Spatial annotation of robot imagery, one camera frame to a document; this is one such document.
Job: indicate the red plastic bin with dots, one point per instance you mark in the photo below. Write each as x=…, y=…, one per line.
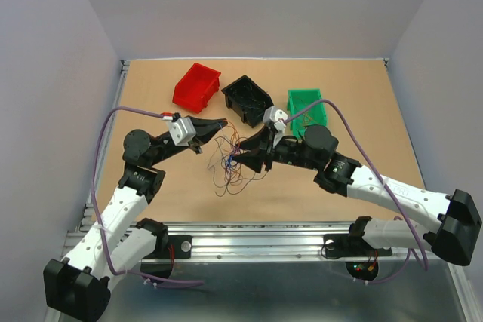
x=194, y=90

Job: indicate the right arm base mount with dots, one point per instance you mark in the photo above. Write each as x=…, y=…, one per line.
x=337, y=246

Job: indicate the green plastic bin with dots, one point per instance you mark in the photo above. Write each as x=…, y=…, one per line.
x=299, y=99

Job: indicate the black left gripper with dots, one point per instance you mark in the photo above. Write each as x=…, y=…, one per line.
x=205, y=129

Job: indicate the aluminium table frame rail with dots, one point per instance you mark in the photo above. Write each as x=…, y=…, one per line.
x=257, y=237

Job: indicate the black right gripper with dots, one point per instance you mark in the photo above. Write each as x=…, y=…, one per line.
x=259, y=141

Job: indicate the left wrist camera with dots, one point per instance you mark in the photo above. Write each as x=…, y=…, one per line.
x=180, y=128

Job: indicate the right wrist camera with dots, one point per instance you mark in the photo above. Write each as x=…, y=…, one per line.
x=274, y=118

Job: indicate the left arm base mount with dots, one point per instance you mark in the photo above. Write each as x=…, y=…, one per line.
x=174, y=247

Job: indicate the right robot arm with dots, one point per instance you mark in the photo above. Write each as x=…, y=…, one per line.
x=448, y=225

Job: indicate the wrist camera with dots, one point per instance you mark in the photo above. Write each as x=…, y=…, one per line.
x=274, y=118
x=180, y=128

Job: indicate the black plastic bin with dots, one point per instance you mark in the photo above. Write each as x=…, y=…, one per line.
x=247, y=100

